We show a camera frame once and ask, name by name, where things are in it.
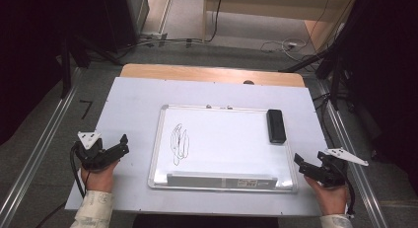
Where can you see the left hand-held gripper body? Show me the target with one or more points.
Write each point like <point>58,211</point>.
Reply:
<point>92,155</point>

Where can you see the light wooden furniture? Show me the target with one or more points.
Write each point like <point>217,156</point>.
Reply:
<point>269,7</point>

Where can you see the silver-framed whiteboard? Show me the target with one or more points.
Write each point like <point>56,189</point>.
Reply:
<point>230,145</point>

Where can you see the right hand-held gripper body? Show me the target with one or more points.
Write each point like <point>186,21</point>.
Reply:
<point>333,170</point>

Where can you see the black curtain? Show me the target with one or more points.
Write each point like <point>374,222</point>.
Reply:
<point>391,73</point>
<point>29,57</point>

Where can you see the person's right hand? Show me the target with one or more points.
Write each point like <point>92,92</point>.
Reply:
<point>330,198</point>

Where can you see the aluminium floor rail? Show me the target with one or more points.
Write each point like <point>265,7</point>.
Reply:
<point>36,155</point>
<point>356,178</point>

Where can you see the black metal stand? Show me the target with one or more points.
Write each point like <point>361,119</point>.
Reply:
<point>66,70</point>
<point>335,80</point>

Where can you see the person's dark lap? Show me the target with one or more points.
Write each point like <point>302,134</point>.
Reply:
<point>203,222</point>

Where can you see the black whiteboard eraser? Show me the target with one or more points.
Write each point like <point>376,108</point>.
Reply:
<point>276,126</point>

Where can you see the person's left hand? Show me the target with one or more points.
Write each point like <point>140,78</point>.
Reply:
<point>98,180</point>

